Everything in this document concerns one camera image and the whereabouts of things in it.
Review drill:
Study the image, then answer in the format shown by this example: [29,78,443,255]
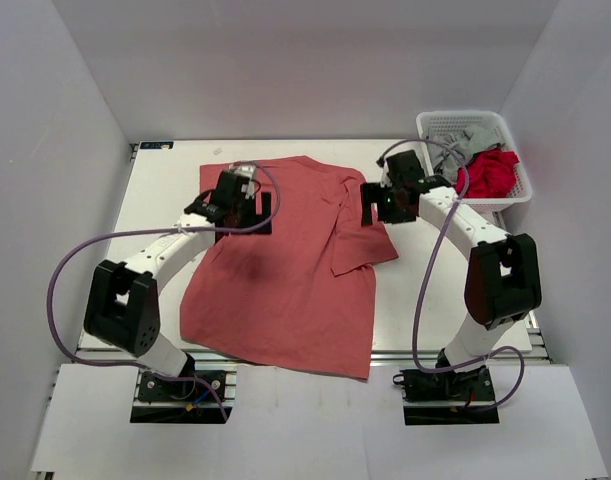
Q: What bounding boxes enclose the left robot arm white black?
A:
[83,162,277,399]

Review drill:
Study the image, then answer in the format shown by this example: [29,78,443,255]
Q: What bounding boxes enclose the aluminium table rail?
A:
[76,345,551,368]

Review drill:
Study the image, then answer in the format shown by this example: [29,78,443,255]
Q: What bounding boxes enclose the blue label sticker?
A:
[139,141,174,150]

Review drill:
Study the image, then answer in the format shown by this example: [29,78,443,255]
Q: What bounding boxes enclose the bright red t-shirt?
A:
[465,149,519,199]

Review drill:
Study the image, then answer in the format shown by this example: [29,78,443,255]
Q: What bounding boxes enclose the white plastic basket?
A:
[416,110,532,212]

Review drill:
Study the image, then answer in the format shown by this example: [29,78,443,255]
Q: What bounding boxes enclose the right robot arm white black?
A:
[360,151,542,399]

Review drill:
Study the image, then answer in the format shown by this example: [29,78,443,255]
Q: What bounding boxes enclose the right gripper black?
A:
[360,182,417,228]

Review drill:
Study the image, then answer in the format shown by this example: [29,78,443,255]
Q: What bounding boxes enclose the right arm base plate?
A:
[392,366,500,426]

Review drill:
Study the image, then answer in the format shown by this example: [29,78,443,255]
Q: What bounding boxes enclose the salmon pink t-shirt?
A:
[179,156,398,380]

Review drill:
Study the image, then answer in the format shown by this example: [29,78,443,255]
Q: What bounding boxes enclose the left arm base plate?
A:
[130,363,237,425]

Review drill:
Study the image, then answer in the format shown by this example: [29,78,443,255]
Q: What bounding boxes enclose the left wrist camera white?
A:
[228,162,257,181]

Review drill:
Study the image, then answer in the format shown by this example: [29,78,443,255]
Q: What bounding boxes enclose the grey t-shirt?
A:
[427,125,505,185]

